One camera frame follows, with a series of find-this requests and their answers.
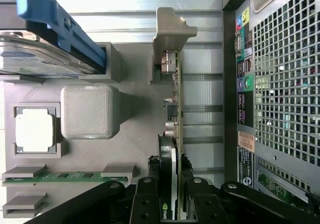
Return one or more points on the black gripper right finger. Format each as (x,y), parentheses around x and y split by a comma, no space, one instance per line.
(203,201)

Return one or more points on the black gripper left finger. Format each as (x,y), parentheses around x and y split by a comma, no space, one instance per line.
(146,199)

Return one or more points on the green RAM stick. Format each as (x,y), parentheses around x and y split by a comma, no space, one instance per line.
(62,177)

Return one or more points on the grey parts rack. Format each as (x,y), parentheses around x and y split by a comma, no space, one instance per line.
(85,109)

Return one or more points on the black open PC case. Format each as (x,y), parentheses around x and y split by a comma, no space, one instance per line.
(230,84)

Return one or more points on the silver CPU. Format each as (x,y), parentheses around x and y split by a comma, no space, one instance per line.
(35,130)

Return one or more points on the hard disk in blue caddy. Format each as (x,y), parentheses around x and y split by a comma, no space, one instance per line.
(37,59)

